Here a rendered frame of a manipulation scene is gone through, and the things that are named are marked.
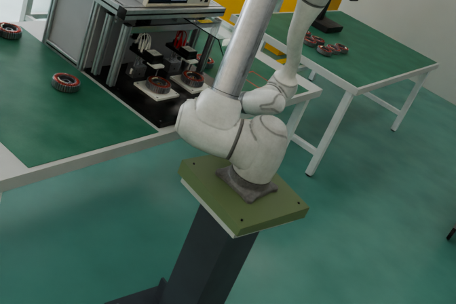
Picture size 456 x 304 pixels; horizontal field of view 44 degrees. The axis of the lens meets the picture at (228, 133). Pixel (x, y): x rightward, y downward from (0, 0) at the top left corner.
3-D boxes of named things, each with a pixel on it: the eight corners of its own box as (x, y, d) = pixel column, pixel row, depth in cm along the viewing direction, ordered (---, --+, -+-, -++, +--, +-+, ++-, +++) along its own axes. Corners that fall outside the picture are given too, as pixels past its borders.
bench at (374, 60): (400, 132, 545) (440, 63, 512) (311, 181, 398) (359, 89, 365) (309, 76, 591) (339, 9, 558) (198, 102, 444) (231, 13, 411)
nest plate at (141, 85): (179, 96, 257) (180, 94, 256) (156, 101, 245) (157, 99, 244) (156, 80, 263) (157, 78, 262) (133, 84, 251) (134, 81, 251)
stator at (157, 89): (174, 92, 256) (176, 85, 254) (157, 96, 247) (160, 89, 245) (156, 80, 260) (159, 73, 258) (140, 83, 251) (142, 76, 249)
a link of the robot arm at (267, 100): (243, 119, 224) (260, 108, 234) (277, 121, 215) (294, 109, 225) (238, 93, 221) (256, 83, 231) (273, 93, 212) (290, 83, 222)
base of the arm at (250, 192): (284, 187, 214) (290, 176, 211) (248, 205, 197) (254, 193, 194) (250, 158, 221) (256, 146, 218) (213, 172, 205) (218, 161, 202)
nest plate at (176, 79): (211, 89, 276) (212, 87, 275) (191, 93, 264) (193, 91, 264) (189, 74, 282) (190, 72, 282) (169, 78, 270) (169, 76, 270)
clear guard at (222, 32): (252, 53, 270) (257, 41, 268) (223, 57, 251) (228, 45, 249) (203, 22, 284) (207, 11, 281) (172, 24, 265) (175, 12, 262)
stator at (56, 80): (68, 79, 239) (70, 70, 237) (84, 91, 234) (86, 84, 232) (45, 81, 230) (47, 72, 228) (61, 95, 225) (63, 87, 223)
